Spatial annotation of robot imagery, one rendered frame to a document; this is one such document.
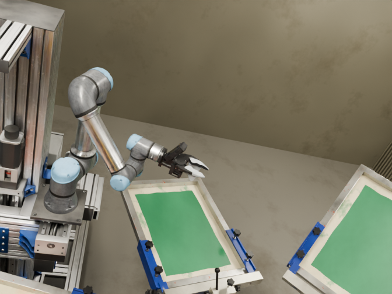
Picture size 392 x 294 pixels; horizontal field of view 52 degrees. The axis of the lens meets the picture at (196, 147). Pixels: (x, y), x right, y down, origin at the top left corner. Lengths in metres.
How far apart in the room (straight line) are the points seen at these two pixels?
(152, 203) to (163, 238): 0.27
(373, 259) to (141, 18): 3.21
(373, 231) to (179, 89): 2.99
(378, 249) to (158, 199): 1.31
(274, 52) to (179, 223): 2.82
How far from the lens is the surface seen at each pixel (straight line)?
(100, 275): 3.31
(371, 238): 2.48
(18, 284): 2.04
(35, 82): 1.79
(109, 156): 1.65
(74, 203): 1.95
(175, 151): 1.66
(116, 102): 4.88
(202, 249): 2.38
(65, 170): 1.82
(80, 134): 1.84
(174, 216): 2.50
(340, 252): 2.41
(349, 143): 5.85
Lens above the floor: 2.68
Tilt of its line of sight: 33 degrees down
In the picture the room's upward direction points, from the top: 20 degrees clockwise
